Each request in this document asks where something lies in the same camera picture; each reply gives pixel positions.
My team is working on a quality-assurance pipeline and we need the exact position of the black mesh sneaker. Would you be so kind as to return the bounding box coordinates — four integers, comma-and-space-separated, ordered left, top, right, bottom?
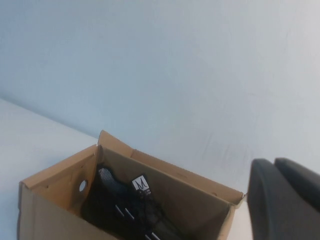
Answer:
81, 162, 186, 240

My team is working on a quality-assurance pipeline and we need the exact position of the brown cardboard shoe box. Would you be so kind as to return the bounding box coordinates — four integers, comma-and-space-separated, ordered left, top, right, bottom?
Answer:
18, 129, 248, 240

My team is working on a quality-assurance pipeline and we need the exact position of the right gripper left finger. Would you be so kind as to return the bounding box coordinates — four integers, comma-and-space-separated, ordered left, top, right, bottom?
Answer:
246, 158, 320, 240

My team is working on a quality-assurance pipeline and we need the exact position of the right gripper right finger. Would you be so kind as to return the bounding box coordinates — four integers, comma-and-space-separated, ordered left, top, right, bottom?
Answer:
274, 157, 320, 215

